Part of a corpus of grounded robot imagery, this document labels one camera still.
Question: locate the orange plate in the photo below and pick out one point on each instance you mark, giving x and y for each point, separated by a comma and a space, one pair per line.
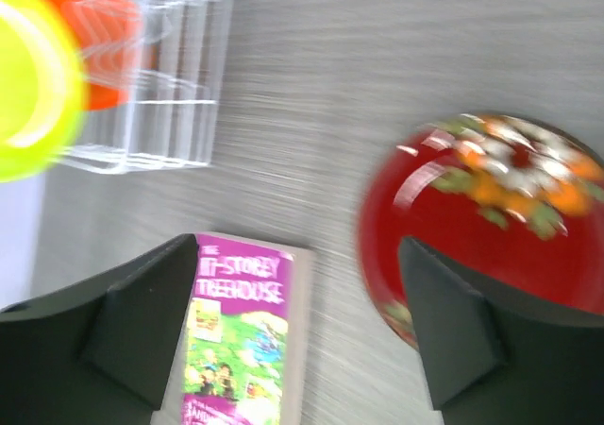
110, 37

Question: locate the lime green plate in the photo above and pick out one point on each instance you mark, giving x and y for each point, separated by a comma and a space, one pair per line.
43, 87

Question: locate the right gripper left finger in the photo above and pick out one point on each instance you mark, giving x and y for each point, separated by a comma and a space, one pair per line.
101, 350

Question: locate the white wire dish rack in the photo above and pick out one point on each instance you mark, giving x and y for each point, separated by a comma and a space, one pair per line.
174, 86

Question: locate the purple treehouse book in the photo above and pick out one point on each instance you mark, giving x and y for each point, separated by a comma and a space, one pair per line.
246, 332

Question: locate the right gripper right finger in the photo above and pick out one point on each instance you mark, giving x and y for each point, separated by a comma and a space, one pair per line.
495, 355

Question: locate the red floral plate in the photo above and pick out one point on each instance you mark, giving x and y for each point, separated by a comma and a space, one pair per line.
513, 198

